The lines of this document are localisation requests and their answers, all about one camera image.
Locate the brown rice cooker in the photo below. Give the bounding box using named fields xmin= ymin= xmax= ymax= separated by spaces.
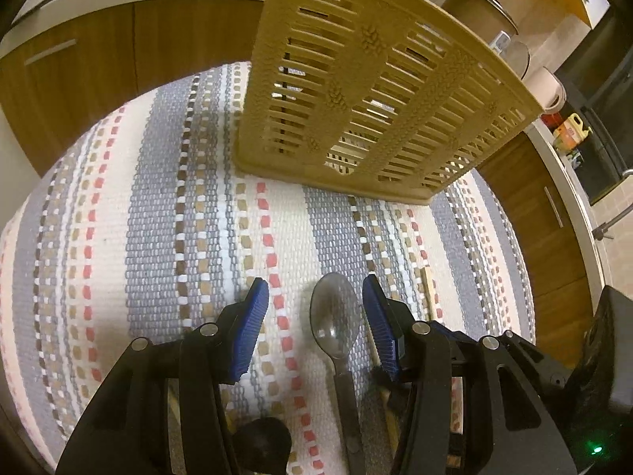
xmin=440 ymin=0 xmax=520 ymax=57

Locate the long wooden base cabinet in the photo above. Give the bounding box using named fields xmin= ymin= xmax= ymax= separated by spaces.
xmin=0 ymin=0 xmax=274 ymax=176

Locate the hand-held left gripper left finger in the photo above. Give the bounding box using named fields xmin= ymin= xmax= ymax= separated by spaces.
xmin=54 ymin=278 xmax=271 ymax=475

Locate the striped woven mat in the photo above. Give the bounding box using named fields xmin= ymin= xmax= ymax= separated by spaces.
xmin=0 ymin=62 xmax=537 ymax=475

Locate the yellow detergent bottle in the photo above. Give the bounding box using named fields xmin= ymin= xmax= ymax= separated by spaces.
xmin=553 ymin=113 xmax=593 ymax=152

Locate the metal faucet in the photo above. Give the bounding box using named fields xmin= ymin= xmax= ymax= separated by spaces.
xmin=593 ymin=168 xmax=633 ymax=241

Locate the white electric kettle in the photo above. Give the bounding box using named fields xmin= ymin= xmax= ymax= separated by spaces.
xmin=524 ymin=66 xmax=567 ymax=114

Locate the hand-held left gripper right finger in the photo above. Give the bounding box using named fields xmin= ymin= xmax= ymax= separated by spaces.
xmin=362 ymin=275 xmax=578 ymax=475

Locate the black round utensil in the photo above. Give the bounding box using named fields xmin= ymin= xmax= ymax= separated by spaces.
xmin=232 ymin=418 xmax=292 ymax=475

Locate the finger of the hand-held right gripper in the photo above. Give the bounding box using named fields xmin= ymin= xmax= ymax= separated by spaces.
xmin=507 ymin=332 xmax=567 ymax=409

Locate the tan slatted plastic basket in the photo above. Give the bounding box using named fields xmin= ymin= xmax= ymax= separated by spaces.
xmin=233 ymin=0 xmax=545 ymax=207

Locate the dark window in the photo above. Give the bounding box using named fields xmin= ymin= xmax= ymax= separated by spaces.
xmin=559 ymin=7 xmax=633 ymax=203

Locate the translucent grey spoon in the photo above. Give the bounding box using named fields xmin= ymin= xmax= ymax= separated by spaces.
xmin=310 ymin=272 xmax=366 ymax=475

